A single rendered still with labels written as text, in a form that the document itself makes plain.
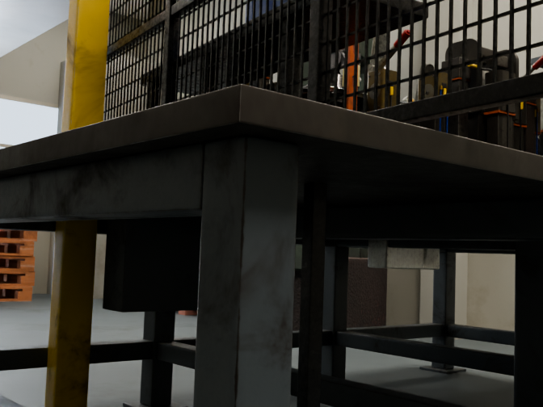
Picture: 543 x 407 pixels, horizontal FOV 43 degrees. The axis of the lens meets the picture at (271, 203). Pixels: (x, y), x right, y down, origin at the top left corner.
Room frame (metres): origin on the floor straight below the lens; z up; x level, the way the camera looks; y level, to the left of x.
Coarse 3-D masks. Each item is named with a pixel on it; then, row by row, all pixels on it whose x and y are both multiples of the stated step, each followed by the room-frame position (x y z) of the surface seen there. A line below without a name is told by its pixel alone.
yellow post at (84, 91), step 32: (96, 0) 2.03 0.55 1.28; (96, 32) 2.04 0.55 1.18; (96, 64) 2.04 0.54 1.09; (64, 96) 2.07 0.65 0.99; (96, 96) 2.04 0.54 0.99; (64, 128) 2.06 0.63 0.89; (64, 224) 2.01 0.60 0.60; (96, 224) 2.06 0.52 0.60; (64, 256) 2.01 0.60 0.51; (64, 288) 2.01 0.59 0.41; (64, 320) 2.01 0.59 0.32; (64, 352) 2.01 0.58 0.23; (64, 384) 2.02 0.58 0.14
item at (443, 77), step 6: (420, 78) 1.96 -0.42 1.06; (426, 78) 1.94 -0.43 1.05; (432, 78) 1.92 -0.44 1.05; (438, 78) 1.91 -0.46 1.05; (444, 78) 1.92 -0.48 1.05; (420, 84) 1.96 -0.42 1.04; (426, 84) 1.94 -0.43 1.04; (432, 84) 1.92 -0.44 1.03; (438, 84) 1.91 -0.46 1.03; (444, 84) 1.92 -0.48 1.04; (420, 90) 1.96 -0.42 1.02; (426, 90) 1.94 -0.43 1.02; (432, 90) 1.92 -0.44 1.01; (438, 90) 1.91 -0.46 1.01; (444, 90) 1.91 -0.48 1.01; (420, 96) 1.96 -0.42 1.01; (426, 96) 1.94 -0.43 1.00; (432, 96) 1.92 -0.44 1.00; (426, 120) 1.94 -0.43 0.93; (432, 120) 1.92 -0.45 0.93; (438, 120) 1.92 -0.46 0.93; (444, 120) 1.94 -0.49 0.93; (420, 126) 1.96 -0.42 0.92; (426, 126) 1.94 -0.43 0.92; (432, 126) 1.92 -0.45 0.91; (438, 126) 1.92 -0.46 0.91; (444, 126) 1.94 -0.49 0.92
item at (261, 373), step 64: (0, 192) 1.29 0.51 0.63; (64, 192) 1.07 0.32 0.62; (128, 192) 0.91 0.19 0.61; (192, 192) 0.79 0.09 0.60; (256, 192) 0.73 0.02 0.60; (128, 256) 1.93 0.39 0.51; (192, 256) 2.07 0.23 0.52; (256, 256) 0.73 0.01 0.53; (384, 256) 2.67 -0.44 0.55; (448, 256) 3.39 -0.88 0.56; (256, 320) 0.74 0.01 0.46; (448, 320) 3.39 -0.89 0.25; (256, 384) 0.74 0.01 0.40
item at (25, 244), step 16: (0, 240) 6.56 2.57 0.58; (16, 240) 6.66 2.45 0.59; (32, 240) 6.76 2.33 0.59; (0, 256) 6.57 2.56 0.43; (16, 256) 6.67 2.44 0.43; (32, 256) 6.77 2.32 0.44; (0, 272) 6.57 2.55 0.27; (16, 272) 6.67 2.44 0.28; (32, 272) 6.78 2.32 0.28; (0, 288) 6.56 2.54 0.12; (16, 288) 6.65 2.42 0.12
